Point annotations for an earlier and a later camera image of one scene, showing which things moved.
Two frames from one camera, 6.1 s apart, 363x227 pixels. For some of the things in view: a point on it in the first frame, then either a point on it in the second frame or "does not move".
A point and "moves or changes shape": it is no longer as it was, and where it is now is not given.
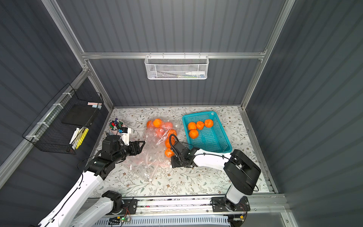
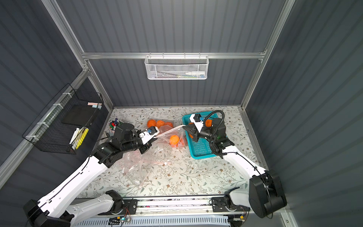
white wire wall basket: [174, 67] does not move
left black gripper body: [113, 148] to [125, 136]
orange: [149, 124] to [159, 123]
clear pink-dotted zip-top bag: [152, 159] moves or changes shape
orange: [209, 123] does not move
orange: [168, 143] to [174, 139]
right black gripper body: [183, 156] to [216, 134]
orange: [172, 131] to [168, 123]
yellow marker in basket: [82, 137] does not move
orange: [157, 123] to [151, 122]
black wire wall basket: [72, 109] does not move
